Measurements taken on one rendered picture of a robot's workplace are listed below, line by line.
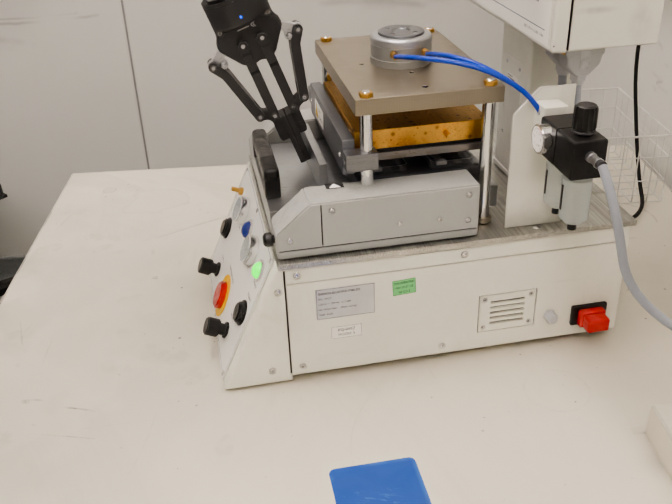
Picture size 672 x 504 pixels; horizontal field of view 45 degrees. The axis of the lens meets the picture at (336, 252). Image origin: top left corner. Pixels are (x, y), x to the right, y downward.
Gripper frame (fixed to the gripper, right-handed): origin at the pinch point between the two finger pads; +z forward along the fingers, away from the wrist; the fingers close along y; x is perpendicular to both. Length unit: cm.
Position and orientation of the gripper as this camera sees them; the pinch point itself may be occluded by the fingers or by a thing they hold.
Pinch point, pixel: (294, 134)
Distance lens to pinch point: 107.7
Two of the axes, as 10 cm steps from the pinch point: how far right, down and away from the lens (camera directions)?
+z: 3.6, 7.8, 5.2
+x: 1.9, 4.8, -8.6
